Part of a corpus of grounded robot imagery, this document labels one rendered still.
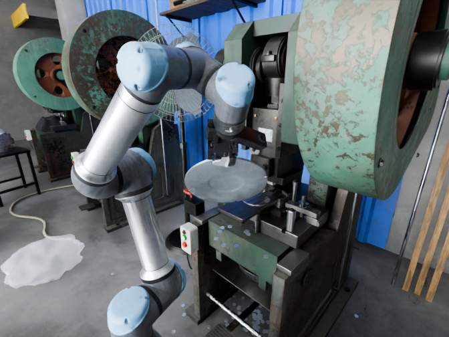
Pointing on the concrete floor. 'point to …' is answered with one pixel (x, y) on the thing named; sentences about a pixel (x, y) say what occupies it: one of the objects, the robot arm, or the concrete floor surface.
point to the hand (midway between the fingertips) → (228, 162)
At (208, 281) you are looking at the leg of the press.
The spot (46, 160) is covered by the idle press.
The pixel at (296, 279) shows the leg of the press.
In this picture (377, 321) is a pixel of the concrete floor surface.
